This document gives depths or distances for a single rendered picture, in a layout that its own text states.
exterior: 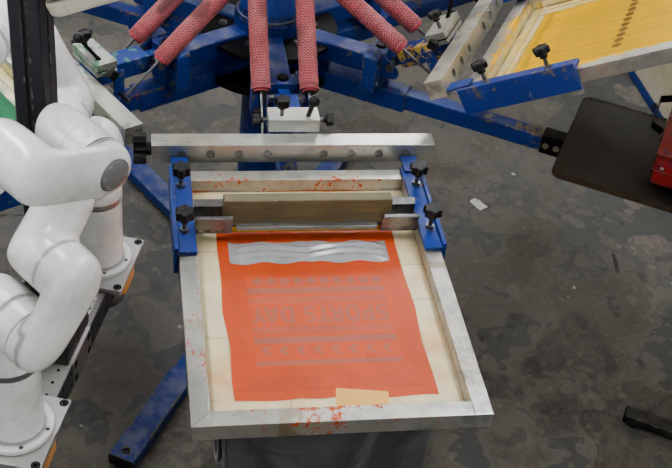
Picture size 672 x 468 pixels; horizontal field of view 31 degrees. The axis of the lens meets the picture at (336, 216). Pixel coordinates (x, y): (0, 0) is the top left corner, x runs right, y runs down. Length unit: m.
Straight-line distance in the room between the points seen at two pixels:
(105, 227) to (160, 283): 1.75
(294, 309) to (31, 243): 0.88
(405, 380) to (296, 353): 0.23
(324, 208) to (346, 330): 0.32
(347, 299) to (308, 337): 0.15
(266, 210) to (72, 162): 1.07
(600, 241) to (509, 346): 0.71
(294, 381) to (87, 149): 0.89
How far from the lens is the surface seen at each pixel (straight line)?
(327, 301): 2.57
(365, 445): 2.52
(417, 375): 2.45
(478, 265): 4.23
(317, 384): 2.40
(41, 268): 1.78
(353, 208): 2.70
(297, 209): 2.68
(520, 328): 4.03
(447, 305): 2.56
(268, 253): 2.67
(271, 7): 3.30
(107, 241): 2.29
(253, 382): 2.39
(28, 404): 1.99
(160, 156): 2.85
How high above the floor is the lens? 2.70
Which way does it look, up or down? 39 degrees down
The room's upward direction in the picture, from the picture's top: 7 degrees clockwise
